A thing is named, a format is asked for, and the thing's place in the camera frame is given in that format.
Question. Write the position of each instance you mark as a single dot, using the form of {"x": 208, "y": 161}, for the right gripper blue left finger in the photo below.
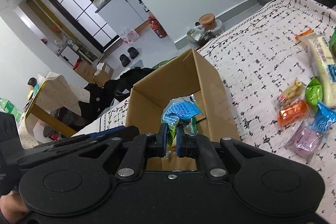
{"x": 162, "y": 140}

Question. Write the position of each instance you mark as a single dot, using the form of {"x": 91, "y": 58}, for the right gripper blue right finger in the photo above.
{"x": 181, "y": 141}

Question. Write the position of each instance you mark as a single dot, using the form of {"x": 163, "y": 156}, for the small green blue snack packet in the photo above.
{"x": 182, "y": 110}

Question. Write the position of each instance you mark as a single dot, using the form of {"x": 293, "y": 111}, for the orange red snack packet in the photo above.
{"x": 292, "y": 113}

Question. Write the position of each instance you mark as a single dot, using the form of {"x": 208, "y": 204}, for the clear small candy snack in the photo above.
{"x": 290, "y": 93}

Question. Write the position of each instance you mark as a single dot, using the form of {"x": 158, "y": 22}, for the purple snack packet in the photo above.
{"x": 303, "y": 141}

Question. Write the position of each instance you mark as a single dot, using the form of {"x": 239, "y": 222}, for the long white bread package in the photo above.
{"x": 323, "y": 64}

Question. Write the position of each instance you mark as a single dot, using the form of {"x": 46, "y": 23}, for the orange cracker package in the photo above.
{"x": 305, "y": 33}

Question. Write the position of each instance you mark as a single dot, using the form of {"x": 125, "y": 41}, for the person's left hand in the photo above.
{"x": 13, "y": 208}

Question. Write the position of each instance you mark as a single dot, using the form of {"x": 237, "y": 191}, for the brown cardboard box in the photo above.
{"x": 186, "y": 90}

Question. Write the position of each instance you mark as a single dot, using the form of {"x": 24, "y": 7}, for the table with dotted cloth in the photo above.
{"x": 54, "y": 93}

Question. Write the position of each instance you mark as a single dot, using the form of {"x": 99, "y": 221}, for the green frog rug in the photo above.
{"x": 162, "y": 63}

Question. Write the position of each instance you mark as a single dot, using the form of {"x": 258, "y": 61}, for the black bag on floor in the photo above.
{"x": 101, "y": 98}

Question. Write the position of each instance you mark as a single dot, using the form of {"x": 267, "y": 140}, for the black slipper left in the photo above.
{"x": 125, "y": 61}

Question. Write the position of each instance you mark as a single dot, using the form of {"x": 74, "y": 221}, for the black slipper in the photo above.
{"x": 133, "y": 52}
{"x": 125, "y": 61}

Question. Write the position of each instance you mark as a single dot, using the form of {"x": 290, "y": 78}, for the cardboard boxes on floor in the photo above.
{"x": 99, "y": 74}

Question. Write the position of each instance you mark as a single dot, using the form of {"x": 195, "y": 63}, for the black slipper right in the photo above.
{"x": 133, "y": 52}

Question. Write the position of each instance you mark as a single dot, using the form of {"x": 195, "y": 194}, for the white patterned bed blanket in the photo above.
{"x": 258, "y": 58}

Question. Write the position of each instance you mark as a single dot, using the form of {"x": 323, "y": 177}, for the grey plastic bag of items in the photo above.
{"x": 196, "y": 34}

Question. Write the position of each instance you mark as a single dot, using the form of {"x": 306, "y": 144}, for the pink white plastic bag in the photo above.
{"x": 129, "y": 35}

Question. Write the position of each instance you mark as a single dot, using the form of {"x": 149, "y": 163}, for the red oil bottle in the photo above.
{"x": 156, "y": 27}

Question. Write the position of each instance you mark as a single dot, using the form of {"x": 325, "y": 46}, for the jar with wooden lid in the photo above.
{"x": 210, "y": 24}

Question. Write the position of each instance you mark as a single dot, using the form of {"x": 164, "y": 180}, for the white kitchen cabinet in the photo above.
{"x": 123, "y": 14}

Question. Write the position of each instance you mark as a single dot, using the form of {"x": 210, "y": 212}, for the black framed glass door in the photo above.
{"x": 83, "y": 16}

